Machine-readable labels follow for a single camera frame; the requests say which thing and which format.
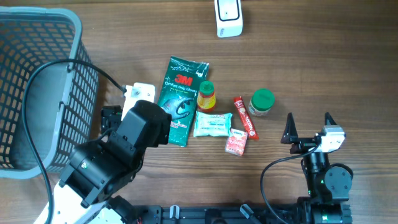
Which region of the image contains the grey plastic mesh basket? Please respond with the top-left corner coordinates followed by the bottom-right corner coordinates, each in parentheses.
top-left (1, 7), bottom-right (99, 179)

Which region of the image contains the green lid jar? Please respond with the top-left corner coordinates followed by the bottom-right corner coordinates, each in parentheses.
top-left (249, 88), bottom-right (275, 116)

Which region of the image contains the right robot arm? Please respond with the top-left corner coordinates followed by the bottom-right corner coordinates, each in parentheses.
top-left (281, 113), bottom-right (354, 224)

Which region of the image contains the green 3M gloves packet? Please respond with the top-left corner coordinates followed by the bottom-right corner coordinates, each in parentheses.
top-left (157, 56), bottom-right (209, 147)

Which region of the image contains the red sachet pack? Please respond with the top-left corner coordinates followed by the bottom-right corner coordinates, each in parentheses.
top-left (233, 96), bottom-right (259, 140)

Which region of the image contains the red white tissue packet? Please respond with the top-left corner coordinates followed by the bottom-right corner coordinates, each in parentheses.
top-left (225, 128), bottom-right (248, 156)

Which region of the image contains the black camera cable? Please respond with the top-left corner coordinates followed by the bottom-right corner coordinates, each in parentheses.
top-left (259, 142), bottom-right (323, 224)
top-left (21, 58), bottom-right (127, 224)

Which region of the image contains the mint green wipes packet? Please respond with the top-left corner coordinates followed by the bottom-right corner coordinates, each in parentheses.
top-left (193, 111), bottom-right (233, 137)

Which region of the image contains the black right camera cable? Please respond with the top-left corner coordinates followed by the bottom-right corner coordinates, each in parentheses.
top-left (259, 142), bottom-right (323, 224)

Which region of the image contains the sriracha bottle green cap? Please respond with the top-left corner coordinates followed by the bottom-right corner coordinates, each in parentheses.
top-left (197, 80), bottom-right (216, 113)

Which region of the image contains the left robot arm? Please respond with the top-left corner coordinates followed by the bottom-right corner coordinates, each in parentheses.
top-left (36, 100), bottom-right (172, 223)

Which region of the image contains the white barcode scanner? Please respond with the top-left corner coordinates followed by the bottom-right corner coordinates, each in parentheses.
top-left (214, 0), bottom-right (243, 38)

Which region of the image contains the black left camera cable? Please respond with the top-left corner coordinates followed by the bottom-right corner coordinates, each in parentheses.
top-left (21, 58), bottom-right (127, 224)

